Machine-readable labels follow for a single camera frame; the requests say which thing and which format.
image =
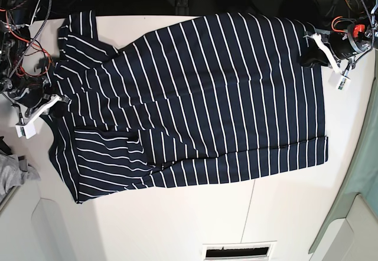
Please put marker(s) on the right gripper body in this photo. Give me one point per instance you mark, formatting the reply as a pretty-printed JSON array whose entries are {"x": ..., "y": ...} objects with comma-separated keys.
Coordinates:
[{"x": 29, "y": 91}]

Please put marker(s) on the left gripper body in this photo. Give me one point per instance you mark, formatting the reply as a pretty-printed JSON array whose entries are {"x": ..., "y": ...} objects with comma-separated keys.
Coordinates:
[{"x": 349, "y": 44}]

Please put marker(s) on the navy white striped t-shirt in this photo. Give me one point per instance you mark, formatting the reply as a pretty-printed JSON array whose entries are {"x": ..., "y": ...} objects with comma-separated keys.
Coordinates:
[{"x": 211, "y": 100}]

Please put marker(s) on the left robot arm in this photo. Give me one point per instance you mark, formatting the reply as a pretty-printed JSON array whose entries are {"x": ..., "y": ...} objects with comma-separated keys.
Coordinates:
[{"x": 345, "y": 12}]

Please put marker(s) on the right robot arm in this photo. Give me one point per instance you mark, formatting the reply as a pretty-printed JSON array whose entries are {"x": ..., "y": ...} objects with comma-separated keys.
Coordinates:
[{"x": 25, "y": 64}]

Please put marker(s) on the grey cloth pile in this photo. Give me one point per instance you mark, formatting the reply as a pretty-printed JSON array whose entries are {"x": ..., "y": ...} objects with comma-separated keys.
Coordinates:
[{"x": 15, "y": 170}]

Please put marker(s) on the green fabric at right edge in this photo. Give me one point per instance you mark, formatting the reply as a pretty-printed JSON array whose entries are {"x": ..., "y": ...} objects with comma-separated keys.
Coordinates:
[{"x": 361, "y": 177}]

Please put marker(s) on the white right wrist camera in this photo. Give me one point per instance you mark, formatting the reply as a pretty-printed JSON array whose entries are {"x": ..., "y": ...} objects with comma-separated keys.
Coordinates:
[{"x": 27, "y": 130}]

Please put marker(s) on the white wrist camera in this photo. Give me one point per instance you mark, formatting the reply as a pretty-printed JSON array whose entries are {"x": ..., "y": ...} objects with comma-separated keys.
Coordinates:
[
  {"x": 339, "y": 81},
  {"x": 27, "y": 130}
]

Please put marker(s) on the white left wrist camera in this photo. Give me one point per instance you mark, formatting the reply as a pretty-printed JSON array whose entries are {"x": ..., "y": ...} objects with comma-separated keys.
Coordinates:
[{"x": 339, "y": 81}]

